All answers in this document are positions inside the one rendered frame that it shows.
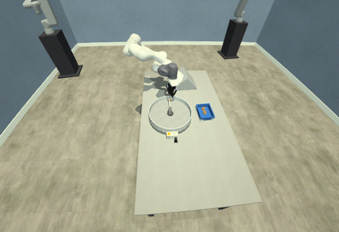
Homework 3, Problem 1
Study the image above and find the blue shallow tray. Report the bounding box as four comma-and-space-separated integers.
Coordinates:
195, 103, 215, 121

